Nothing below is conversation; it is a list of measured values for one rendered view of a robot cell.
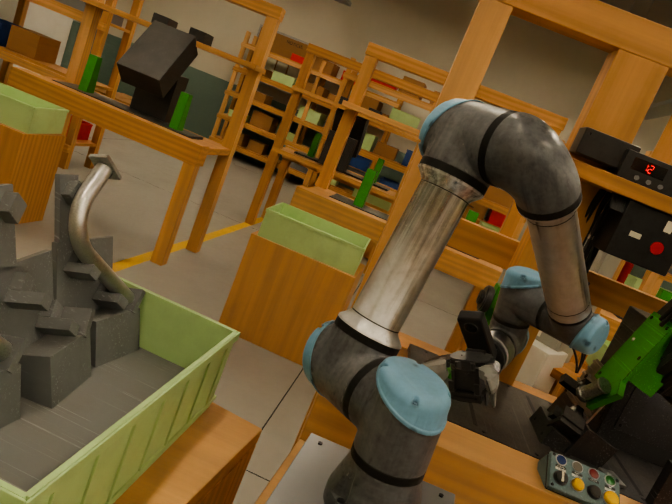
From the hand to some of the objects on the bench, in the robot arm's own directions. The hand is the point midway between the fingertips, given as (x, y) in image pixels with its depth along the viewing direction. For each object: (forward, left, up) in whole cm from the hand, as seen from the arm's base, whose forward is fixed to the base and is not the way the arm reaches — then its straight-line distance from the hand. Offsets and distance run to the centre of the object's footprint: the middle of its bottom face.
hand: (446, 382), depth 100 cm
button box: (+23, -34, -25) cm, 49 cm away
